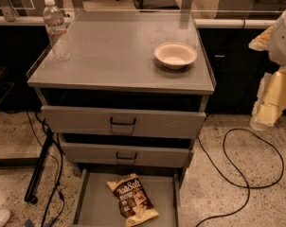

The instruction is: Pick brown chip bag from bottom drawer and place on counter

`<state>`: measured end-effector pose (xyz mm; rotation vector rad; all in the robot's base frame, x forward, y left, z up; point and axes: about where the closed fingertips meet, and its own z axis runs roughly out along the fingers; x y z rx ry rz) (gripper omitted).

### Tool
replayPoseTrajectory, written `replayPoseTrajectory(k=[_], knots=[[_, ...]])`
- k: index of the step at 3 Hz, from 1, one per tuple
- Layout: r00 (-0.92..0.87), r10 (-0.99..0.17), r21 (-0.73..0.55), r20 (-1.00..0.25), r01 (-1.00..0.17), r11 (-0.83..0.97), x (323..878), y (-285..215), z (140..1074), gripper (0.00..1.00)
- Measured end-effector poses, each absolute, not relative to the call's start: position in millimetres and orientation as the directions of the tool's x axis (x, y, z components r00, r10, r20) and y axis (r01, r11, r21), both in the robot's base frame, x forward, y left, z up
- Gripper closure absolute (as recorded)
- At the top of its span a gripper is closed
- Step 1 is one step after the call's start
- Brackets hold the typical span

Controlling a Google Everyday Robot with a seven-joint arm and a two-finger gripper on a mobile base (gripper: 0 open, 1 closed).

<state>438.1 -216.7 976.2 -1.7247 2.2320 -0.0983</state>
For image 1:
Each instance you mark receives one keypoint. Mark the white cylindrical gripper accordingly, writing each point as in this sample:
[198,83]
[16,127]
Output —
[283,43]

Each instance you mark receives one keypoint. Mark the grey middle drawer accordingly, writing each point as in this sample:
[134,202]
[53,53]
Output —
[127,150]

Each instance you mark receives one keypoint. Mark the white paper bowl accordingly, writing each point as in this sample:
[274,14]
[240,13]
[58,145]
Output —
[175,55]

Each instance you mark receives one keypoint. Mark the brown sea salt chip bag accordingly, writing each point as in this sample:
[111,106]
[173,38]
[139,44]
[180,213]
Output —
[133,201]

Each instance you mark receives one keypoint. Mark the grey bottom drawer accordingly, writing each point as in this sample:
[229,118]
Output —
[96,206]

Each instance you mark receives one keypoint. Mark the black desk leg with caster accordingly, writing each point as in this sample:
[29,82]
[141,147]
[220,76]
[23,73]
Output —
[30,194]

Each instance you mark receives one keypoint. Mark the white horizontal rail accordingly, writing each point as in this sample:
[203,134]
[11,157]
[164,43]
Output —
[201,23]

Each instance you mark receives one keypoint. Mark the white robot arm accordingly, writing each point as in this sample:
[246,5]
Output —
[276,52]

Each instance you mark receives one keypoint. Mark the clear plastic water bottle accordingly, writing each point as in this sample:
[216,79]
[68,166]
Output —
[56,31]

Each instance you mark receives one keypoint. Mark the grey drawer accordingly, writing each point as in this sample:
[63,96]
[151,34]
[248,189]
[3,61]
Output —
[127,150]
[96,206]
[143,123]

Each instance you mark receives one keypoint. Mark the white shoe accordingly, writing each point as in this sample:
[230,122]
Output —
[5,215]

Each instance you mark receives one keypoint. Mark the grey top drawer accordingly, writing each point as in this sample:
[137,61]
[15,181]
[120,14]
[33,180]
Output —
[143,123]

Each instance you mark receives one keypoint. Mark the grey metal drawer cabinet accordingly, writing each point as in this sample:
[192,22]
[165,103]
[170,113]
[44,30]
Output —
[113,66]

